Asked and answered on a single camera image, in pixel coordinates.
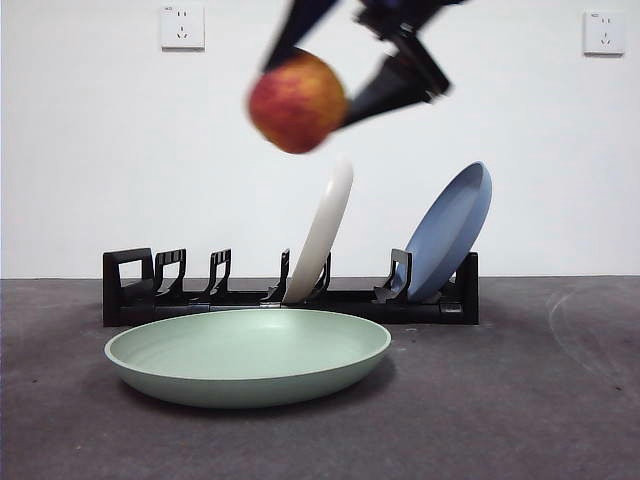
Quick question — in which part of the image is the red yellow apple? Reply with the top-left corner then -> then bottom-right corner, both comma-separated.
247,49 -> 350,155

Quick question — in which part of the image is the green plate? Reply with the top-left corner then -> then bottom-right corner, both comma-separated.
103,308 -> 393,410

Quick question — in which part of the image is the white plate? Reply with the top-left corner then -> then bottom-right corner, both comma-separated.
282,154 -> 355,305

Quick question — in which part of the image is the blue plate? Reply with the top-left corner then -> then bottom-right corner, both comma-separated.
402,160 -> 493,303

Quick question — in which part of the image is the black plate rack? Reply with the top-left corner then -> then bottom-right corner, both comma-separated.
102,247 -> 480,329

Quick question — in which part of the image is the white wall socket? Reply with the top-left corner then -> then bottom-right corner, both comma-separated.
160,4 -> 206,51
583,9 -> 626,56

